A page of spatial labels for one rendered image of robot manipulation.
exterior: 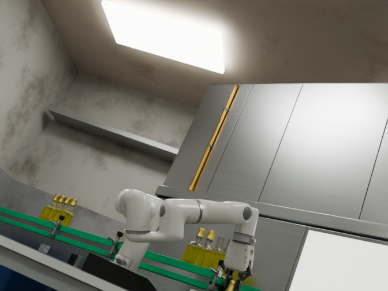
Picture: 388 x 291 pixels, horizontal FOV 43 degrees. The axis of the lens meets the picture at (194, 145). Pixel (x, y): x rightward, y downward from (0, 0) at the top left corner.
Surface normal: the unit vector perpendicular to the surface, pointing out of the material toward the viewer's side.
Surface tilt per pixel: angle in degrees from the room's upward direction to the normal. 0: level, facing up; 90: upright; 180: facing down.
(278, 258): 90
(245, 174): 90
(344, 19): 180
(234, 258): 109
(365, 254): 90
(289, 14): 180
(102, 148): 90
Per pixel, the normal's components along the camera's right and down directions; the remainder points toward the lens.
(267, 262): -0.51, -0.53
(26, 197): -0.10, -0.44
